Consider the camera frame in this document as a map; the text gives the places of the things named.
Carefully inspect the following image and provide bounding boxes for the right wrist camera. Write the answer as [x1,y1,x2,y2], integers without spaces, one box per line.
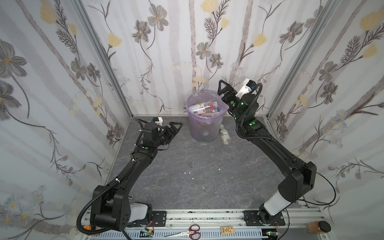
[236,78,257,99]

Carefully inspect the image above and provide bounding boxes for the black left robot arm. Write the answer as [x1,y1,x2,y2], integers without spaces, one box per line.
[76,118,183,236]

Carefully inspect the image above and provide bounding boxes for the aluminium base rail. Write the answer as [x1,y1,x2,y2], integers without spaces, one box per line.
[82,208,335,240]

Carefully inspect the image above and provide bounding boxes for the red-handled scissors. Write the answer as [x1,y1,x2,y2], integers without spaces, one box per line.
[165,224,202,240]

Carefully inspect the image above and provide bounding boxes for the red-cap clear bottle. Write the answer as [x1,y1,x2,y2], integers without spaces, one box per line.
[197,101,220,118]

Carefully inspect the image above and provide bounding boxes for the small wooden tag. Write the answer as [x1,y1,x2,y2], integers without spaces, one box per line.
[221,226,235,235]

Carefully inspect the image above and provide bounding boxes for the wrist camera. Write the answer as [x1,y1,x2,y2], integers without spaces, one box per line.
[151,117,163,127]
[236,78,257,99]

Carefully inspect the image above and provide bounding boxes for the small clear bottle by bin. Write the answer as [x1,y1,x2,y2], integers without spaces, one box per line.
[220,125,231,145]

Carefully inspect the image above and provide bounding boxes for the brown jar black lid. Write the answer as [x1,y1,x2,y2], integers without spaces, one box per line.
[306,221,332,235]

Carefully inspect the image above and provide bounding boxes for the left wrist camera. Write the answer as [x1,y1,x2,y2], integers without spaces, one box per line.
[151,117,163,127]

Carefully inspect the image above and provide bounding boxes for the purple-lined mesh trash bin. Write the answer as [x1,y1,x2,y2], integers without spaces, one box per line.
[186,91,228,143]

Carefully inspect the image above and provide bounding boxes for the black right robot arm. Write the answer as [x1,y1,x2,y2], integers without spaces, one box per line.
[218,80,319,226]

